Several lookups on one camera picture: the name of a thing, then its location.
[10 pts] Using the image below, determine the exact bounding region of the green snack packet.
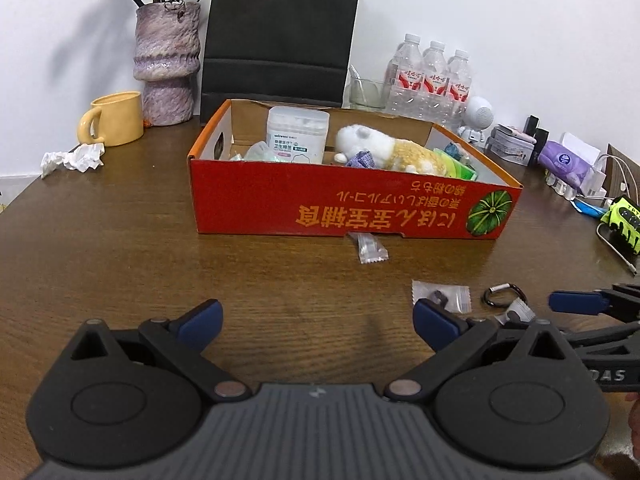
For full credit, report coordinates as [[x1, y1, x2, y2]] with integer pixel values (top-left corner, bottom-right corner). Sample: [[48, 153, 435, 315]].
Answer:
[[434, 148, 477, 181]]

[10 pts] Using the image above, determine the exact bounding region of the blue packaged snack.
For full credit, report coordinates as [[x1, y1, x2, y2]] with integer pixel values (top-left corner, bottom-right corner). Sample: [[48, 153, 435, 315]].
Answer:
[[444, 142, 471, 165]]

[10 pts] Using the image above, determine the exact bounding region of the white and tan plush toy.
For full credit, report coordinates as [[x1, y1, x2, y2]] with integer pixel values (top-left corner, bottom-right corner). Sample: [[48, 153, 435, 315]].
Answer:
[[334, 125, 447, 177]]

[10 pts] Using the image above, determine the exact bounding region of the clear plastic cotton swab container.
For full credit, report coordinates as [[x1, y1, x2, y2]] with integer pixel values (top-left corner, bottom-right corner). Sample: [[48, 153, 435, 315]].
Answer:
[[266, 106, 330, 165]]

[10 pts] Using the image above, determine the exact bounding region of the person's right hand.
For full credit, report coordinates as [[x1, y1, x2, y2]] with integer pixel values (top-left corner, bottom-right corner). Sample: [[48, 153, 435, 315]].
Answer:
[[625, 393, 640, 460]]

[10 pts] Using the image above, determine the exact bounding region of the small clear zip bag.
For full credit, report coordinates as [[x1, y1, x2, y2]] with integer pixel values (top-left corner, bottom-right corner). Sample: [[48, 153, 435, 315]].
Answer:
[[411, 280, 472, 314]]

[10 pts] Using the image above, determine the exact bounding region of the small clear bag with part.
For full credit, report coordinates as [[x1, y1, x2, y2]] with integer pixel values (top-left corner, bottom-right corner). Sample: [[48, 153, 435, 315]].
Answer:
[[496, 298, 536, 325]]

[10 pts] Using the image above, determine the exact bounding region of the small silver sachet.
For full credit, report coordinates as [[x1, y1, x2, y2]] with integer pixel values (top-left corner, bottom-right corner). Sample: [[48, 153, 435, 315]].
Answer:
[[348, 232, 390, 264]]

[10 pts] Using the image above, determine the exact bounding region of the purple tissue pack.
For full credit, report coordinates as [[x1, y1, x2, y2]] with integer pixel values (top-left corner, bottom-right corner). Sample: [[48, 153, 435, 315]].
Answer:
[[537, 141, 593, 193]]

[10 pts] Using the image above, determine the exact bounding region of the black small bottle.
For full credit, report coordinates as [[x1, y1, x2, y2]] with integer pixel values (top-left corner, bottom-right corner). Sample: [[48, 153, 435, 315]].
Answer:
[[524, 115, 549, 167]]

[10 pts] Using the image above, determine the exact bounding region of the white floral tin box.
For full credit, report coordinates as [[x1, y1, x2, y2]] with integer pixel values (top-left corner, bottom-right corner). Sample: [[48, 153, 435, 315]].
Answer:
[[486, 124, 536, 166]]

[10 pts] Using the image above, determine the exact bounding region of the red orange cardboard box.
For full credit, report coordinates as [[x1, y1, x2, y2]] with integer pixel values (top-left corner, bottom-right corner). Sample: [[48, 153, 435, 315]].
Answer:
[[188, 100, 523, 240]]

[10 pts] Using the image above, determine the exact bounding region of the crumpled white tissue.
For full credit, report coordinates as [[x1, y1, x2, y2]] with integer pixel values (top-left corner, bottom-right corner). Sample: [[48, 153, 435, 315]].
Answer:
[[40, 143, 105, 179]]

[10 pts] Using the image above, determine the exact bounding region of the white astronaut figure speaker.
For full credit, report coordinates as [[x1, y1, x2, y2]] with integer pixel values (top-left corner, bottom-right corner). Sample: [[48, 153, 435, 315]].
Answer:
[[457, 96, 494, 148]]

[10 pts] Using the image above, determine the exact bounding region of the yellow ceramic mug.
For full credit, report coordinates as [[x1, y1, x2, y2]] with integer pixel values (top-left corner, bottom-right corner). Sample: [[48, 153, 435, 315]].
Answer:
[[77, 91, 144, 148]]

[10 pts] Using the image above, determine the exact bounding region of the left clear water bottle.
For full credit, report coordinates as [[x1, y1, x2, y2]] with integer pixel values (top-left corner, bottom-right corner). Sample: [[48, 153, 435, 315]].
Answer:
[[384, 34, 424, 117]]

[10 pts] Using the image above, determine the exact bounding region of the clear water bottle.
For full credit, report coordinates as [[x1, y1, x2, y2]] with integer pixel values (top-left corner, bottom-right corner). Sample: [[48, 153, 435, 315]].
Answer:
[[442, 50, 473, 131], [384, 34, 424, 117], [419, 40, 448, 122]]

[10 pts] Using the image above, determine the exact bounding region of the right clear water bottle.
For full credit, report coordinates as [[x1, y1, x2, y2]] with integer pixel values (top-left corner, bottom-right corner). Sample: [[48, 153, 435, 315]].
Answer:
[[442, 50, 473, 131]]

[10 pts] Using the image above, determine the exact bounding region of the middle clear water bottle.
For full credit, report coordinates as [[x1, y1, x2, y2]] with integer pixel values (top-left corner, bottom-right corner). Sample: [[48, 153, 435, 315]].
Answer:
[[419, 40, 448, 122]]

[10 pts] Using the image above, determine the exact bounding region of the white straw spoon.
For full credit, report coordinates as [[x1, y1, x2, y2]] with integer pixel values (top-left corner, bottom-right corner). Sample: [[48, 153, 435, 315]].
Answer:
[[348, 64, 369, 110]]

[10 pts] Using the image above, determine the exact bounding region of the purple ceramic vase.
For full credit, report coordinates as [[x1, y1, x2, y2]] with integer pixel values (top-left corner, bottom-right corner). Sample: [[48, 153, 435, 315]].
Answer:
[[134, 1, 201, 127]]

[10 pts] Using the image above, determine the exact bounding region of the black paper shopping bag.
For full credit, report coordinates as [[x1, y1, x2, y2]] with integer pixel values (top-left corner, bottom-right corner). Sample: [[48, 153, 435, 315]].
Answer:
[[200, 0, 358, 122]]

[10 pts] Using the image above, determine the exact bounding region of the black carabiner ring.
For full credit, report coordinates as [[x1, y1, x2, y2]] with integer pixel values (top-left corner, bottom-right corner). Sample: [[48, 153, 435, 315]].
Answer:
[[480, 283, 530, 310]]

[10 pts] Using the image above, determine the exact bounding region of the white charger with cable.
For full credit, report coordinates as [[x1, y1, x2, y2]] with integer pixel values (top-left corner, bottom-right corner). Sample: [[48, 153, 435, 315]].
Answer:
[[580, 153, 639, 202]]

